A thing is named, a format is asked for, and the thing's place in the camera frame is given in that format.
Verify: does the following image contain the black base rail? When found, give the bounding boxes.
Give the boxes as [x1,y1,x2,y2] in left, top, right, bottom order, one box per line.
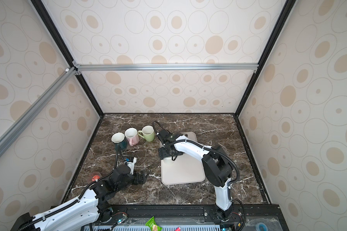
[80,204,288,231]

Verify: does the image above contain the beige plastic tray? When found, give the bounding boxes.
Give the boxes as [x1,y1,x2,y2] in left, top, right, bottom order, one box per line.
[161,132,209,185]

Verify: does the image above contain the aluminium rail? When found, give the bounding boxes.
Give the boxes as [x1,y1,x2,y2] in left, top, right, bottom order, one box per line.
[0,67,76,158]
[75,63,259,71]

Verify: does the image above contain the black corner frame post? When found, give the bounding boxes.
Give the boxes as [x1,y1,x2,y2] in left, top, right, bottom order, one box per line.
[30,0,104,117]
[235,0,296,118]

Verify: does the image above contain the green snack packet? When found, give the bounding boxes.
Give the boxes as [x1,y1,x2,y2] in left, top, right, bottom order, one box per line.
[145,217,162,231]

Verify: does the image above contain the dark green faceted mug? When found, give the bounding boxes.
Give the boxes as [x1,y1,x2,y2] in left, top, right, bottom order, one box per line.
[111,132,128,151]

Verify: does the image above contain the pink faceted mug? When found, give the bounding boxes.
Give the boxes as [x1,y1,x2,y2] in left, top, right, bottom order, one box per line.
[124,128,139,146]

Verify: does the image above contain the light green mug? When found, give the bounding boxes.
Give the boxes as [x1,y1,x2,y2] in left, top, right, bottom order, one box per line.
[137,125,155,142]

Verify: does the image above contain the black corner frame post right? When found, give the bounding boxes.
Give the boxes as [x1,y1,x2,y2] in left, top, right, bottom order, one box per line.
[235,0,296,118]

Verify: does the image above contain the aluminium rail left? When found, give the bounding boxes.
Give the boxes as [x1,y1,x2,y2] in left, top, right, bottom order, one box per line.
[0,67,76,158]

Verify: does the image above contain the aluminium rail back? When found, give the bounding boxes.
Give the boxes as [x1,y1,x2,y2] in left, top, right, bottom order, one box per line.
[75,63,259,71]

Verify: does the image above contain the blue tape roll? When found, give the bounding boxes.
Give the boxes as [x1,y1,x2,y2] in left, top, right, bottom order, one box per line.
[255,222,269,231]

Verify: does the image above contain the black corner frame post left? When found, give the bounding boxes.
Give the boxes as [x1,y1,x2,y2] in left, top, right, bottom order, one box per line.
[30,0,104,117]

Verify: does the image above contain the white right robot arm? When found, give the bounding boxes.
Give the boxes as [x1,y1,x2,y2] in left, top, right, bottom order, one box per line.
[152,121,241,221]

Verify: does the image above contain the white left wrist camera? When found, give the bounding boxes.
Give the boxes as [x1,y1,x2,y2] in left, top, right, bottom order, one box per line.
[124,157,137,175]

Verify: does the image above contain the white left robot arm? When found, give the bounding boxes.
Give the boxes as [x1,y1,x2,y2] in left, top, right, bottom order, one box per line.
[11,157,148,231]

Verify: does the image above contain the clear cup with red object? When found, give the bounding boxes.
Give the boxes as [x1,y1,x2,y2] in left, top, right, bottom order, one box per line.
[90,172,102,182]

